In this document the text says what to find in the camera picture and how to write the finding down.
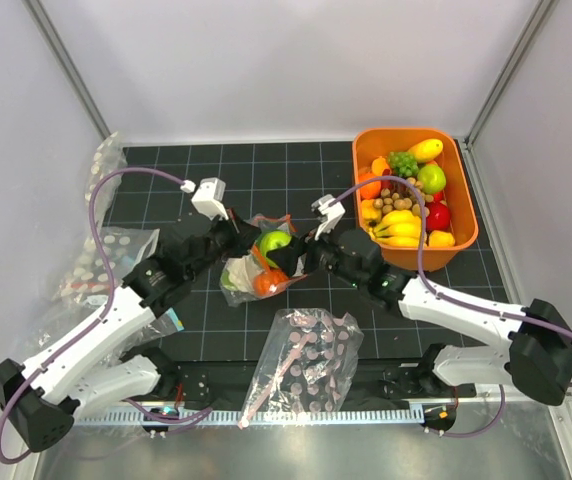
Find orange pumpkin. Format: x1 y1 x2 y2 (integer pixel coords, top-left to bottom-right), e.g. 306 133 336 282
253 270 289 298

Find green apple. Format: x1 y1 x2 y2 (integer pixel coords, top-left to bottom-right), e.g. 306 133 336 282
259 230 291 257
417 164 447 195

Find yellow mango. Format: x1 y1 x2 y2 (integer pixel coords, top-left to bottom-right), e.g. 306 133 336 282
407 138 444 164

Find orange plastic basket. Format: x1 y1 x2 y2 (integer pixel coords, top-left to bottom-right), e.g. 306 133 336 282
352 127 478 272

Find white cauliflower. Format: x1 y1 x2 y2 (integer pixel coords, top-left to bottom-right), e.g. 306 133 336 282
220 254 263 294

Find clear bag orange zipper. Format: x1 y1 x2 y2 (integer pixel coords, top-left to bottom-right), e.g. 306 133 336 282
219 214 306 306

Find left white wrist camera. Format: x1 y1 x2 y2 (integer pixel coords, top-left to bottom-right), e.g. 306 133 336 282
191 177 228 220

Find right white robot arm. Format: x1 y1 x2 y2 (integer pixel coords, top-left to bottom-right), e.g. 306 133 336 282
266 230 572 406

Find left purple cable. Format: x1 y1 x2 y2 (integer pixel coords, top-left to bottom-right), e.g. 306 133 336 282
0 167 214 464

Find orange tangerine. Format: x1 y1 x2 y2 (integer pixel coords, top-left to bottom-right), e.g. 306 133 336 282
358 172 381 200

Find small orange persimmon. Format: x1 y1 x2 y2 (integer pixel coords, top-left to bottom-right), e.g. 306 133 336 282
370 156 392 176

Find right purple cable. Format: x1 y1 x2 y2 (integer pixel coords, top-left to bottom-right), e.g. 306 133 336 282
330 175 572 438

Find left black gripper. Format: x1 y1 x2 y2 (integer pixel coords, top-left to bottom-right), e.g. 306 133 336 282
186 205 261 282

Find purple cable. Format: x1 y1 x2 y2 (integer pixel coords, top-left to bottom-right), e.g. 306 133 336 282
330 175 572 438
0 167 214 464

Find clear bag white dots upright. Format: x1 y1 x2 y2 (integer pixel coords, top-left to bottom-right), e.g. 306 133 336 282
84 132 127 228

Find red pomegranate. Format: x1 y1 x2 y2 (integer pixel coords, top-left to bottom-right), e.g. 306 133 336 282
426 202 451 232

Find aluminium cable rail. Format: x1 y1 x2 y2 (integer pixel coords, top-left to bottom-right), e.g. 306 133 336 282
76 404 425 428

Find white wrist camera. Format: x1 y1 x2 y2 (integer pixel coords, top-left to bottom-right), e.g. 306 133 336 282
311 194 345 240
191 177 228 220

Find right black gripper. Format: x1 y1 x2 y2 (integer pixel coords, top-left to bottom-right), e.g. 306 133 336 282
268 219 365 290

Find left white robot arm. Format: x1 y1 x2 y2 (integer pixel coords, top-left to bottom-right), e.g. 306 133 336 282
0 215 261 464

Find yellow lemon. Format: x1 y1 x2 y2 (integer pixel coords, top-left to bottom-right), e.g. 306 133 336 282
428 230 456 248

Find brown longan cluster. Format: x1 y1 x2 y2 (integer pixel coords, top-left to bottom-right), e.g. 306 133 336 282
373 183 429 217

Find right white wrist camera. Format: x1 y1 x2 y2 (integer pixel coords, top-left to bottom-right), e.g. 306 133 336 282
311 194 345 240

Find clear bag pink dots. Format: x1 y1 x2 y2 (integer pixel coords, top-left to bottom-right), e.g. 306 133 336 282
238 308 364 429

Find clear bag white dots flat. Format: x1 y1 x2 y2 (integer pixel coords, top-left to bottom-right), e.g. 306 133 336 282
51 227 159 303

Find green grapes bunch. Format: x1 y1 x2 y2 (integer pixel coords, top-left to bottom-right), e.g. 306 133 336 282
386 152 419 178

